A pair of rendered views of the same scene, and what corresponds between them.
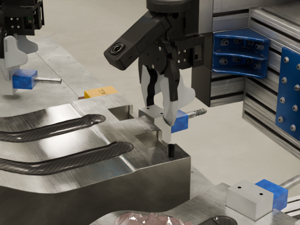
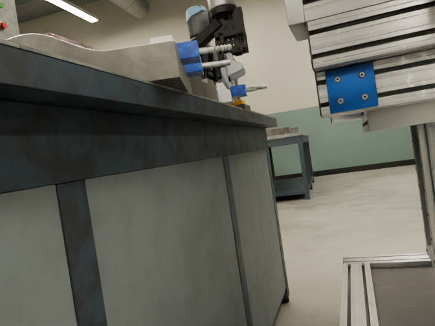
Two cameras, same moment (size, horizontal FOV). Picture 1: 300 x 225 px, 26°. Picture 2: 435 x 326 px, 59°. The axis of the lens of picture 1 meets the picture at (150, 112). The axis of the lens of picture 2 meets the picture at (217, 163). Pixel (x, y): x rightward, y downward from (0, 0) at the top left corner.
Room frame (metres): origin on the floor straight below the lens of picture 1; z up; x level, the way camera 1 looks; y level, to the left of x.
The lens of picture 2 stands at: (0.22, -0.70, 0.68)
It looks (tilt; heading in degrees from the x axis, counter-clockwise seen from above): 1 degrees down; 44
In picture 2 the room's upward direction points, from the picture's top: 8 degrees counter-clockwise
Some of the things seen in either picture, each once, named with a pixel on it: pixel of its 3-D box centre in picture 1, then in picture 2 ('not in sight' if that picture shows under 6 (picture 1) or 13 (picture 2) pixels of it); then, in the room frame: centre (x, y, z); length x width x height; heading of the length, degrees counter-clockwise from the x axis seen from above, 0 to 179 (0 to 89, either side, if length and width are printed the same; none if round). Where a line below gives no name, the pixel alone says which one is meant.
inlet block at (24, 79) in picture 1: (30, 79); not in sight; (1.24, 0.25, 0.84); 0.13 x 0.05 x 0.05; 82
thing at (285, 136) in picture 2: not in sight; (283, 160); (4.85, 2.43, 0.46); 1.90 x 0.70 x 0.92; 28
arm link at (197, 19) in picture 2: not in sight; (198, 23); (1.24, 0.27, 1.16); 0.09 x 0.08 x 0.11; 128
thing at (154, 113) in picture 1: (176, 118); (243, 90); (1.05, -0.05, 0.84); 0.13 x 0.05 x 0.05; 124
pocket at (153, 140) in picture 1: (155, 150); not in sight; (0.87, -0.01, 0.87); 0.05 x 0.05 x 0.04; 26
